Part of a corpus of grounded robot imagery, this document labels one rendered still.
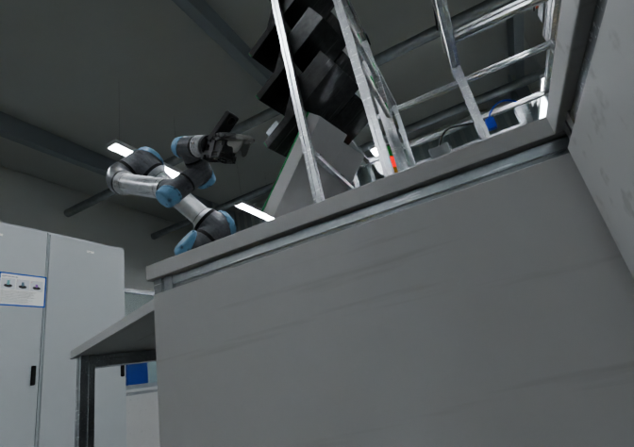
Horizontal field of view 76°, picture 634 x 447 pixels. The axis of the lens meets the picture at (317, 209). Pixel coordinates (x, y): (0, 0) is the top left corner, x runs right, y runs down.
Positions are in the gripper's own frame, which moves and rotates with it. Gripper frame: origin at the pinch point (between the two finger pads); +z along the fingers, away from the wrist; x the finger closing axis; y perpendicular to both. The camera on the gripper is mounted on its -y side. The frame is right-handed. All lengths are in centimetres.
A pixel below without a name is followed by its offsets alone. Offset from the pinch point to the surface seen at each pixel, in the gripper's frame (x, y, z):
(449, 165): 28, 17, 71
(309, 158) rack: 10.8, 10.2, 32.1
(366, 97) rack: 7.5, -5.6, 42.8
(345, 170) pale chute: -14.3, 5.7, 26.6
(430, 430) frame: 30, 52, 74
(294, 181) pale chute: 6.1, 14.7, 25.1
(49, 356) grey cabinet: -83, 143, -263
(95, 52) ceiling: -171, -213, -537
